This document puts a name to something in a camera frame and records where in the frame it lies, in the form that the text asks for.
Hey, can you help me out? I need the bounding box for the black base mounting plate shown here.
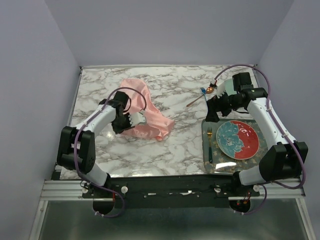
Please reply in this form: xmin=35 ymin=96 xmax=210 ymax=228
xmin=82 ymin=174 xmax=260 ymax=209

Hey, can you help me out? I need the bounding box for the gold fork green handle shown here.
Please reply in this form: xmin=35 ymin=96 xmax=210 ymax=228
xmin=207 ymin=127 xmax=213 ymax=164

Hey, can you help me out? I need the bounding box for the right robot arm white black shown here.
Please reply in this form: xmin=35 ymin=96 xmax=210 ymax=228
xmin=205 ymin=72 xmax=308 ymax=196

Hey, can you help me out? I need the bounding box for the red and teal plate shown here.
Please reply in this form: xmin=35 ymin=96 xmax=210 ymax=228
xmin=216 ymin=120 xmax=260 ymax=160

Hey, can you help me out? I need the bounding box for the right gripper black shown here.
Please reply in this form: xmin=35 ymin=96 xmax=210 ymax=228
xmin=205 ymin=88 xmax=243 ymax=123

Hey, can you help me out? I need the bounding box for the blue handled utensil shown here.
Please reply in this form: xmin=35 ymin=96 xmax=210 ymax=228
xmin=200 ymin=87 xmax=207 ymax=96

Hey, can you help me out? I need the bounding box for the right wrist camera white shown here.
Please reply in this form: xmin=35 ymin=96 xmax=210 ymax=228
xmin=215 ymin=82 xmax=226 ymax=98

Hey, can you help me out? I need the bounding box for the mint green floral plate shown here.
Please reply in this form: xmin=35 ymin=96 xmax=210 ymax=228
xmin=224 ymin=78 xmax=237 ymax=96

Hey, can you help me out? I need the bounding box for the green floral serving tray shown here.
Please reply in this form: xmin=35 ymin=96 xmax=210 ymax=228
xmin=201 ymin=118 xmax=268 ymax=175

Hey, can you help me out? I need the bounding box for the pink cloth napkin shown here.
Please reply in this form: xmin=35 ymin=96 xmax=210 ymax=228
xmin=120 ymin=78 xmax=175 ymax=141

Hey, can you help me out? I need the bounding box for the aluminium frame rail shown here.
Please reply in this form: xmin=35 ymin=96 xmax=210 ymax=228
xmin=40 ymin=180 xmax=306 ymax=201

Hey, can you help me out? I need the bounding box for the copper spoon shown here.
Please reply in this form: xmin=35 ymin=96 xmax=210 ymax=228
xmin=186 ymin=86 xmax=214 ymax=108

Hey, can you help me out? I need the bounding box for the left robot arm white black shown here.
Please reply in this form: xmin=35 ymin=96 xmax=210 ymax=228
xmin=56 ymin=91 xmax=132 ymax=198

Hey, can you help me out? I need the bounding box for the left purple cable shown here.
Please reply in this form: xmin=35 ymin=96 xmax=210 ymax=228
xmin=74 ymin=87 xmax=147 ymax=218

